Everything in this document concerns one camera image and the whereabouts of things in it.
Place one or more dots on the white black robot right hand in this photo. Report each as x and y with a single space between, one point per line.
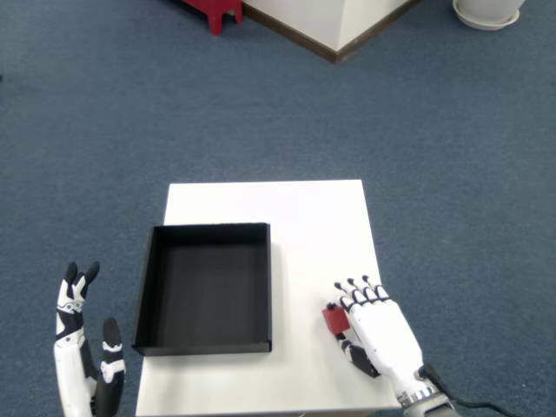
386 339

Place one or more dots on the black open box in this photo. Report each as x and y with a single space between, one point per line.
208 295

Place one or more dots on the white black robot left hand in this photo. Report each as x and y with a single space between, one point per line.
67 373

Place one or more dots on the red plastic stool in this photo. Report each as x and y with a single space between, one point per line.
213 11

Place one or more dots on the white pot saucer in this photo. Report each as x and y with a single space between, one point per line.
486 24

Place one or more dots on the red cube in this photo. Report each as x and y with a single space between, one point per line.
336 321

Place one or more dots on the white square table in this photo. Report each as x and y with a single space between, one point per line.
269 204

